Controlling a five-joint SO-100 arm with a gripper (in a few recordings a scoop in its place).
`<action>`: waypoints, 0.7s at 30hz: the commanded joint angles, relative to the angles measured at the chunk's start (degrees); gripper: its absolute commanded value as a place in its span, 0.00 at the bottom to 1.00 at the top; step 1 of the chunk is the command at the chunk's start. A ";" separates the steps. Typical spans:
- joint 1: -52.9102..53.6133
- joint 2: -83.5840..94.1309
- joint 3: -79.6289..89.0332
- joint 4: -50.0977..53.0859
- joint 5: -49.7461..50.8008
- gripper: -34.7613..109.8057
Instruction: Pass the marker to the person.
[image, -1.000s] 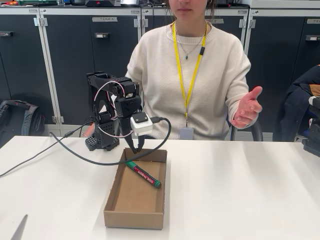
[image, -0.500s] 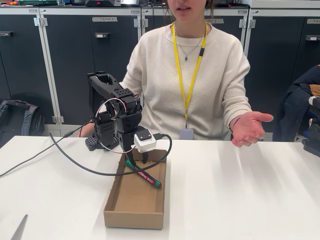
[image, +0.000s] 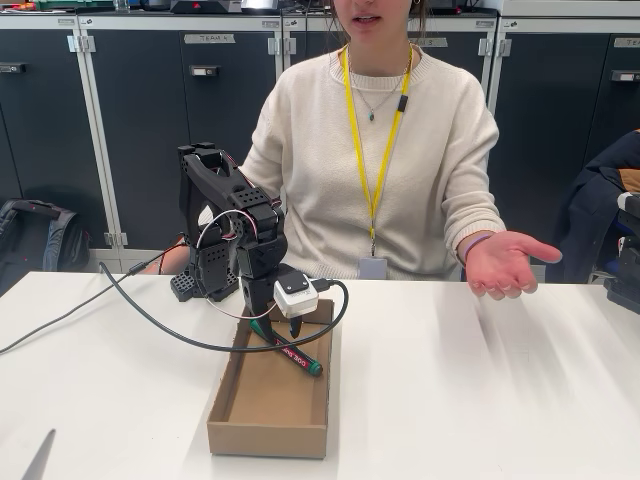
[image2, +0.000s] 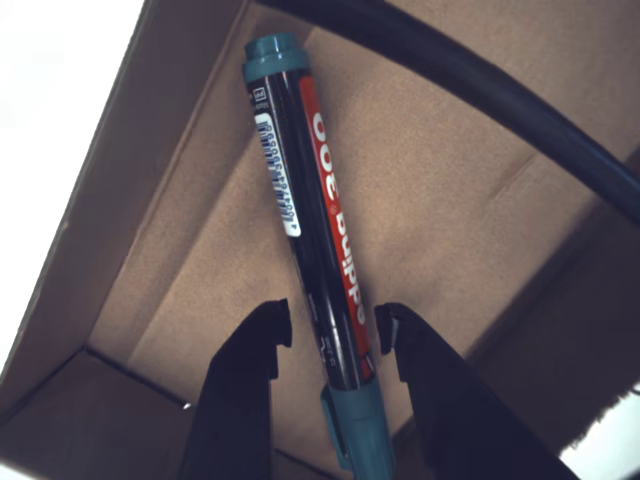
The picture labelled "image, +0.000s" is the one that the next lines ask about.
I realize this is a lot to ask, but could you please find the yellow lanyard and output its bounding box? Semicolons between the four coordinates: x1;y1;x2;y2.
342;42;415;256

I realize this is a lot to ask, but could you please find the brown cardboard box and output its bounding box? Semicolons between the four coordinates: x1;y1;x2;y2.
206;298;336;460

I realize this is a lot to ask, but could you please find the dark jacket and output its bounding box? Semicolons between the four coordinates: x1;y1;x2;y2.
554;128;640;286

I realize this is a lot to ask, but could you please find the black camera cable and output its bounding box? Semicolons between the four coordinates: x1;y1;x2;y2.
97;247;351;354

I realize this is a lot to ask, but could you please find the pale badge card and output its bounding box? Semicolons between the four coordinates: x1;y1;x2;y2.
358;255;389;281

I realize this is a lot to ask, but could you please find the left forearm in cream sleeve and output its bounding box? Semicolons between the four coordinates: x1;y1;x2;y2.
442;189;506;266

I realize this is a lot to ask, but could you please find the green flat object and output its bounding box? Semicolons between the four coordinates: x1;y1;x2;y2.
37;0;117;12

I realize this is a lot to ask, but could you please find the thin necklace with pendant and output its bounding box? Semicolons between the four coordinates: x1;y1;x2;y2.
348;49;414;124

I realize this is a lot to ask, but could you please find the grey extension cable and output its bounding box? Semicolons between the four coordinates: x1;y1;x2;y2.
0;260;152;357

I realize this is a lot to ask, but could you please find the purple wristband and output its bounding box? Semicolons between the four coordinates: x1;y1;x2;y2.
457;233;494;265

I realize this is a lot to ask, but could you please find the grey tape label TEAM 4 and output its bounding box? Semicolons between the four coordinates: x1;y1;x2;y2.
183;32;236;46

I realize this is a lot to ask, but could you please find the black device with red logo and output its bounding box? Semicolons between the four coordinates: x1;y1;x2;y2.
169;0;242;15

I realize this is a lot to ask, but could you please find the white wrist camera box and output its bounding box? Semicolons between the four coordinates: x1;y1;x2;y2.
273;271;321;318

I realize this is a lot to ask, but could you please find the black grey backpack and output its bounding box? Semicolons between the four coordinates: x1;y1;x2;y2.
0;198;92;296

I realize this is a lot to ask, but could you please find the white red servo wire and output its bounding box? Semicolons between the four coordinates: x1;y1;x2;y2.
196;209;284;319

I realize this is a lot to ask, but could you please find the person's left hand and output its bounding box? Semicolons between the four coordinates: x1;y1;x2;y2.
464;229;564;302

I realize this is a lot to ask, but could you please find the person in cream sweater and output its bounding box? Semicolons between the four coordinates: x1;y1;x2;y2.
238;0;506;281

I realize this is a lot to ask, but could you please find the green red marker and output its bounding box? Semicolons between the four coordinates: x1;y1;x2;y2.
248;318;325;378

